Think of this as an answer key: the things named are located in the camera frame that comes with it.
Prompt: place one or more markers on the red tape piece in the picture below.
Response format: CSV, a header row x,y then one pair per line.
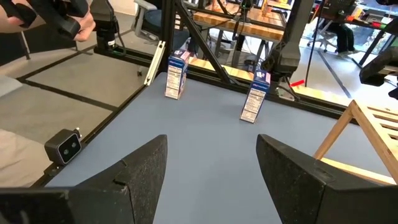
x,y
297,83

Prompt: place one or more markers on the black cylindrical post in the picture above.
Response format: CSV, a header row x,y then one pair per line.
x,y
105,28

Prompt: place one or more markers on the grey office chair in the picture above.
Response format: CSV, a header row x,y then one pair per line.
x,y
146,12

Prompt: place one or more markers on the person's hand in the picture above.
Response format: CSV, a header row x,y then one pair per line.
x,y
87,29

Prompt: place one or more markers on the wooden workbench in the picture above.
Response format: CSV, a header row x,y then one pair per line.
x,y
248,29

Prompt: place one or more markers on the white aluminium strip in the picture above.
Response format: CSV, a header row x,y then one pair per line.
x,y
154,63

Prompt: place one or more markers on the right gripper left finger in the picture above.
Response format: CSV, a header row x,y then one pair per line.
x,y
124,193

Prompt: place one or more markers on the blue Frosted Flakes cereal box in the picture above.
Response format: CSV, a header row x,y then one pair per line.
x,y
255,99
175,77

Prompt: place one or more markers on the person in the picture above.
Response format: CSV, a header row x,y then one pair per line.
x,y
342,35

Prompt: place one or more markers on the grey table-level camera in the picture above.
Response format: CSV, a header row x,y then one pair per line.
x,y
63,147

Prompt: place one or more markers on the wooden slatted shelf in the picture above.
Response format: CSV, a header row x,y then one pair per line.
x,y
373,135

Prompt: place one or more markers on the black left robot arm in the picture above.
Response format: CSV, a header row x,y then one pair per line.
x,y
287,53

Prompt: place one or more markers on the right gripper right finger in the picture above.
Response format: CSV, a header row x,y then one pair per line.
x,y
298,193

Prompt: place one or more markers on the blue-grey table mat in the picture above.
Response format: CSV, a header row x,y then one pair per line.
x,y
211,124

